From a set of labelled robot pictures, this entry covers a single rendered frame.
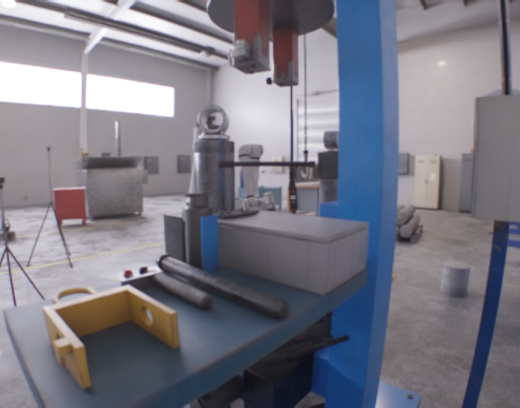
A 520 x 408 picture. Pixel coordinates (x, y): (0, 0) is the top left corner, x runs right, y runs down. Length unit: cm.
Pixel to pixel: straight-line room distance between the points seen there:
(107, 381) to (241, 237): 49
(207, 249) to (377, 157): 60
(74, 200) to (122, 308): 771
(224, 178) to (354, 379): 107
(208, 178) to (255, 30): 73
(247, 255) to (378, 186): 48
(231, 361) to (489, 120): 102
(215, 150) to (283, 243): 93
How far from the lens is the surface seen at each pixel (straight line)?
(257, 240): 77
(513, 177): 116
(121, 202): 922
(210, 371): 48
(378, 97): 107
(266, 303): 58
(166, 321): 50
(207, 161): 157
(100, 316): 59
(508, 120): 117
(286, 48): 163
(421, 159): 1139
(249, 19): 130
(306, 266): 70
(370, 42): 113
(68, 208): 831
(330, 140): 266
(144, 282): 75
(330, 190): 262
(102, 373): 49
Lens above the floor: 133
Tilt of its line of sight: 7 degrees down
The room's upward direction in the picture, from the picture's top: straight up
